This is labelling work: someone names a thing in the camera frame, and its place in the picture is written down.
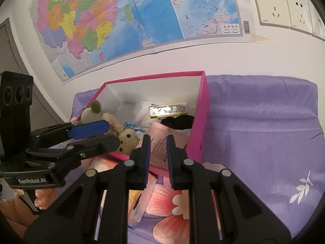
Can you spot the masking tape strip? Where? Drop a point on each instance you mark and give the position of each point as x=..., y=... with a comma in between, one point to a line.
x=260, y=38

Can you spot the colourful wall map poster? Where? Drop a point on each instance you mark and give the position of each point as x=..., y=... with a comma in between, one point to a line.
x=101, y=17

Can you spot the black cloth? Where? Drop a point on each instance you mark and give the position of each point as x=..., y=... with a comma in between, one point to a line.
x=177, y=122

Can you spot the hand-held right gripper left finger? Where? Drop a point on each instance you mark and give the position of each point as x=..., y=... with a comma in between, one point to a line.
x=146, y=157

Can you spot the purple floral bed sheet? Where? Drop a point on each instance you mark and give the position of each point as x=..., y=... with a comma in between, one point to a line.
x=254, y=132

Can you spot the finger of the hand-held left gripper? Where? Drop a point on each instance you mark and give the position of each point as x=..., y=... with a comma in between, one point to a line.
x=101, y=143
x=88, y=129

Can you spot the pink cardboard box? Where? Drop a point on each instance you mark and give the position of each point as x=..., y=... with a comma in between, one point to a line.
x=200, y=122

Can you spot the grey green plush toy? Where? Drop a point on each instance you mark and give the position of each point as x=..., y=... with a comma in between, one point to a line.
x=88, y=114

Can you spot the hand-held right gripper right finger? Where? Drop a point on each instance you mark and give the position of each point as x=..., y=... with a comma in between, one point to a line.
x=170, y=157

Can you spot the grey door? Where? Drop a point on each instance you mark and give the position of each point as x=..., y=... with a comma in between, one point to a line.
x=10, y=50

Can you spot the pink packet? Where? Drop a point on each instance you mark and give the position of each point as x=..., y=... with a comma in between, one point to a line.
x=160, y=142

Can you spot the brown teddy bear plush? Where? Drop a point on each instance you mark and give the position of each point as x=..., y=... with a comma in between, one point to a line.
x=128, y=138

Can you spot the white wall socket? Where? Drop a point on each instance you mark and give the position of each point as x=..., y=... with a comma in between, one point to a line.
x=318, y=21
x=299, y=12
x=270, y=5

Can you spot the colourful orange packet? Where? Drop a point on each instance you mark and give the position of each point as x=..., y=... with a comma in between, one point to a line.
x=101, y=164

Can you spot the gold foil bar packet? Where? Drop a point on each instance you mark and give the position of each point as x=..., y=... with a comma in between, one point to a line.
x=167, y=110

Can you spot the person's left hand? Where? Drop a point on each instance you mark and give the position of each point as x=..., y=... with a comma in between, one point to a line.
x=44, y=198

